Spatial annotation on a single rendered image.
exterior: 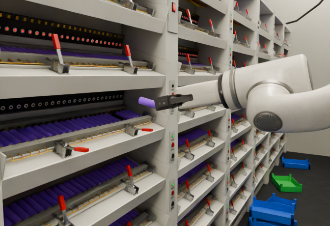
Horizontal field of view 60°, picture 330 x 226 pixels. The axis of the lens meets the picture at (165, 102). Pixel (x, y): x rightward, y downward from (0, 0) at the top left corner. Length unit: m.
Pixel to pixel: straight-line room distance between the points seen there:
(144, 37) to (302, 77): 0.68
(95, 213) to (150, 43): 0.60
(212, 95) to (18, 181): 0.42
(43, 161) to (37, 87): 0.16
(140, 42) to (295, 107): 0.73
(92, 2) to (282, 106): 0.51
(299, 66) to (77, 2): 0.50
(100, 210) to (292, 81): 0.60
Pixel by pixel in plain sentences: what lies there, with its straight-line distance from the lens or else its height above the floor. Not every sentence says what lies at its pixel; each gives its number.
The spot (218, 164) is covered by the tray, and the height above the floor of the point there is 0.59.
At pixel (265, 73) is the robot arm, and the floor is 1.13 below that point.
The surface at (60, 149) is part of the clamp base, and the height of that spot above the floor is 0.95.
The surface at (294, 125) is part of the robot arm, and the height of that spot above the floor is 1.04.
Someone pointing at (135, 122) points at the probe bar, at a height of 0.97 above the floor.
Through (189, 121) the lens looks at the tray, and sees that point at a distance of 1.23.
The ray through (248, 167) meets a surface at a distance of 2.47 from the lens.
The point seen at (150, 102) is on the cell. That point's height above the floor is 1.06.
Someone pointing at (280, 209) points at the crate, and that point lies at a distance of 2.51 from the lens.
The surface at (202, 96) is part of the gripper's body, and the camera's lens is 0.59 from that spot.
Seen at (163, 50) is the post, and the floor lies 1.21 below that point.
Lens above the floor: 1.12
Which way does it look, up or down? 5 degrees down
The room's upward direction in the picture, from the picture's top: straight up
